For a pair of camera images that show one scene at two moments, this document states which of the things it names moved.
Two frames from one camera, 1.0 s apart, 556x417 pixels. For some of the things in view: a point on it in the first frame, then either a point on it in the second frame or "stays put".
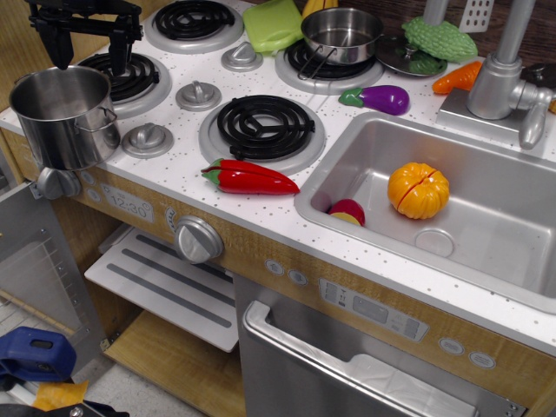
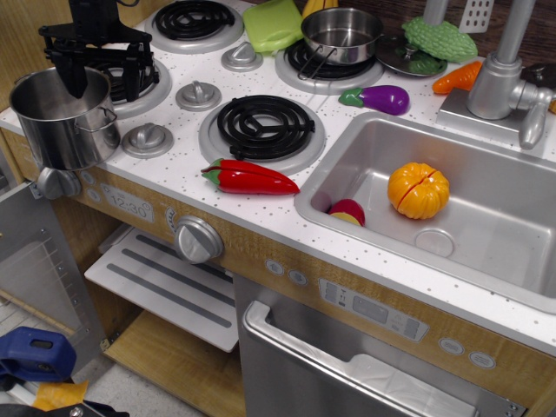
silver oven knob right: [197, 241] stays put
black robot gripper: [117, 18] to [95, 33]
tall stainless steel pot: [66, 116] stays put
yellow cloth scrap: [53, 395] stays put
